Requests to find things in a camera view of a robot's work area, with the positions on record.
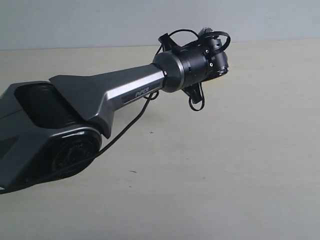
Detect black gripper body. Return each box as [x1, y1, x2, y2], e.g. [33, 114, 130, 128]
[182, 83, 204, 104]

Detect thick black cable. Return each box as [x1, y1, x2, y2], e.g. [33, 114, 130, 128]
[0, 91, 160, 195]

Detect thin black cable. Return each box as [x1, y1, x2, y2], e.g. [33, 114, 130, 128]
[156, 29, 231, 111]

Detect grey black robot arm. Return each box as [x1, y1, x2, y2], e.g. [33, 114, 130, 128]
[0, 34, 228, 194]

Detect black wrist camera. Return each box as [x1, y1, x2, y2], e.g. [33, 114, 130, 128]
[198, 27, 214, 37]

